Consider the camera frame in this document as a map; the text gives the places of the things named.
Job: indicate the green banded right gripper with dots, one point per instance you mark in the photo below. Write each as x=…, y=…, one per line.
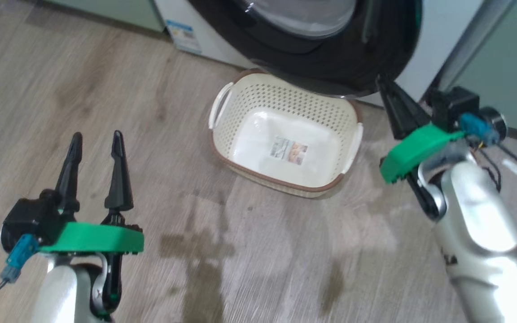
x=415, y=148

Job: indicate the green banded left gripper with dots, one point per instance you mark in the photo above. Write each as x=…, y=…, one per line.
x=92, y=237

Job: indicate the washing machine glass door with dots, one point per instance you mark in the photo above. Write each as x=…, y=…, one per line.
x=330, y=63

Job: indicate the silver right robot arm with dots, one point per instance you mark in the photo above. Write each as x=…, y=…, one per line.
x=483, y=224

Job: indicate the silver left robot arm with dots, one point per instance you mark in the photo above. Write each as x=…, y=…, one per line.
x=59, y=291

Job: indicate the white washing machine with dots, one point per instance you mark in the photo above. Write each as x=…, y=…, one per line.
x=442, y=36

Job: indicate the pale green cabinet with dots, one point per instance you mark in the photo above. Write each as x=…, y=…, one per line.
x=119, y=11
x=510, y=67

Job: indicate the cream perforated laundry basket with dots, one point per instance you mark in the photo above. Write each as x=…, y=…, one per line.
x=285, y=103

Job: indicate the paper label inside basket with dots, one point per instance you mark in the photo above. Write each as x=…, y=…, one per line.
x=289, y=150

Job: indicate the blue energy label sticker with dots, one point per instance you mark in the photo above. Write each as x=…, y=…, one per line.
x=183, y=37

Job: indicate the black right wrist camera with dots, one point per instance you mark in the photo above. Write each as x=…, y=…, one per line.
x=453, y=103

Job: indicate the blue right camera connector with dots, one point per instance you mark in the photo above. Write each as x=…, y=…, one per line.
x=478, y=128

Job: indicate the blue camera connector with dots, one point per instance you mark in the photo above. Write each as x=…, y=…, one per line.
x=18, y=253
x=478, y=128

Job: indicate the blue left camera connector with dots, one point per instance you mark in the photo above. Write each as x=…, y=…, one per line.
x=18, y=253

